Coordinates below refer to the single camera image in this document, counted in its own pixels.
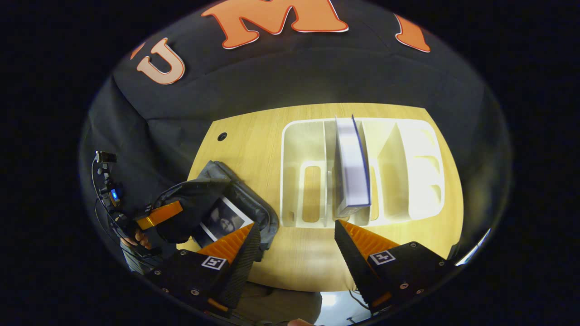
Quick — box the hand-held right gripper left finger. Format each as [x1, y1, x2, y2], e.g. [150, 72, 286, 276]
[144, 222, 263, 317]

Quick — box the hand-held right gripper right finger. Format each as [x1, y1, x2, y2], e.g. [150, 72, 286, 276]
[333, 219, 457, 314]

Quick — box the white portrait cover book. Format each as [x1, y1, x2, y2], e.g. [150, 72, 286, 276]
[198, 197, 255, 244]

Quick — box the grey schoolbag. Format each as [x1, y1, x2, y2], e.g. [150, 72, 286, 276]
[153, 160, 280, 264]

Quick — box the blue cover book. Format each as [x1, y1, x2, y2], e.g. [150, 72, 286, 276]
[334, 115, 372, 219]

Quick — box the white bookshelf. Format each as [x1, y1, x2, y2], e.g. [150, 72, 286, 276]
[280, 117, 446, 228]

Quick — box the person's grey clothing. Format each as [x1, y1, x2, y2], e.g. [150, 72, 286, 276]
[233, 282, 323, 326]

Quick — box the black backdrop cloth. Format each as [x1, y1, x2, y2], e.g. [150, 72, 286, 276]
[79, 0, 512, 272]

